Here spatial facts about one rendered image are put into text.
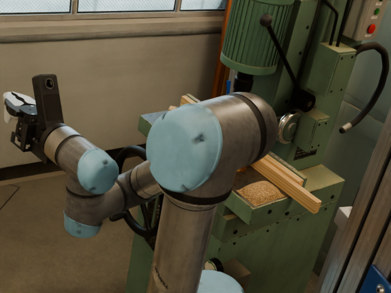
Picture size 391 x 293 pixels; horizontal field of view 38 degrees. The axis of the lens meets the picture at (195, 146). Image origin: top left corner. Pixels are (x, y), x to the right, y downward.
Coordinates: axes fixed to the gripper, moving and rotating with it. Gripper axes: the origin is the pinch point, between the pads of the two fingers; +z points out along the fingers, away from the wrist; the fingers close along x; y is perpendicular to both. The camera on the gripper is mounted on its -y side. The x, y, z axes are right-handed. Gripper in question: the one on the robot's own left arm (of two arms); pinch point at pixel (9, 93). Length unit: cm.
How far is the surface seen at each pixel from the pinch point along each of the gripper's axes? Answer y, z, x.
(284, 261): 59, -27, 105
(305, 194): 19, -38, 77
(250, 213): 27, -31, 63
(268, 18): -26, -18, 60
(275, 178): 20, -26, 78
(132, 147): 22, 6, 48
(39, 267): 113, 64, 69
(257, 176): 22, -21, 77
